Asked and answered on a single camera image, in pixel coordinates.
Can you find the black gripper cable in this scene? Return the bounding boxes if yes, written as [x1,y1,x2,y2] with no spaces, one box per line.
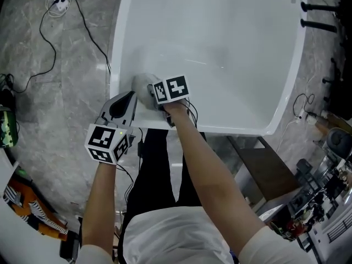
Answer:
[115,127,144,203]
[181,97,199,124]

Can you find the white side table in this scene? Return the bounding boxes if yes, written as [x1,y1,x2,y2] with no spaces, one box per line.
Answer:
[0,150,65,264]

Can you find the black looped cable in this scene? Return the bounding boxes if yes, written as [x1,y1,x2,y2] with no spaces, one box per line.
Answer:
[293,93,316,118]

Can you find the white fluffy wash mitt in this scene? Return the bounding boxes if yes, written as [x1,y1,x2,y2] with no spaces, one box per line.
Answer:
[131,72,160,111]

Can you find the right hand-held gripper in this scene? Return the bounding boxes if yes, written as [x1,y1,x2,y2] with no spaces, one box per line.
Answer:
[147,75,192,112]

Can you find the person's right leg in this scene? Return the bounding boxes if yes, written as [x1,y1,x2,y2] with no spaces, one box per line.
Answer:
[175,132,207,207]

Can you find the green patterned bag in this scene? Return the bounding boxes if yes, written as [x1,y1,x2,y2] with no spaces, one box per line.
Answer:
[0,106,19,150]

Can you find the person's left forearm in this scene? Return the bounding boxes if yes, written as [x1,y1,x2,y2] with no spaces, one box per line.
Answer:
[81,161,118,249]

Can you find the person's right forearm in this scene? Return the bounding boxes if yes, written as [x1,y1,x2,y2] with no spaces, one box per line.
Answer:
[163,102,266,254]

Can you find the orange zebra striped bag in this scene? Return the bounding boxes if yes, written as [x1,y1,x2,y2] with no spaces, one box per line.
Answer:
[3,179,69,241]

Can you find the person's left leg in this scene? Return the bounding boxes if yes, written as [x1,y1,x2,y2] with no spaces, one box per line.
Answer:
[118,128,177,264]

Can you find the dark printed cardboard box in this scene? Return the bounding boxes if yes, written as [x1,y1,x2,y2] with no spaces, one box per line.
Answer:
[227,136,303,211]

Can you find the person's leg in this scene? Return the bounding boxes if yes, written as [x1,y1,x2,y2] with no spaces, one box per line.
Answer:
[118,128,177,264]
[175,132,207,207]

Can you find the black hand shower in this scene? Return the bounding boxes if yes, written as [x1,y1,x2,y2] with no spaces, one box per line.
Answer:
[300,19,338,33]

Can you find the black equipment box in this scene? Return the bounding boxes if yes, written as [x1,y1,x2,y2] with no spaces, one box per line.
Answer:
[296,159,312,173]

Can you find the white bathtub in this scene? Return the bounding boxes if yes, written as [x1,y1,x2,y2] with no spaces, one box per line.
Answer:
[109,0,310,136]

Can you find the person's white shirt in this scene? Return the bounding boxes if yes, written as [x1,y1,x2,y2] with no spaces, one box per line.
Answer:
[78,206,311,264]

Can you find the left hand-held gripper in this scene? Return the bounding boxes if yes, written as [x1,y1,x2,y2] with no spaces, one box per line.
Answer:
[84,91,138,165]

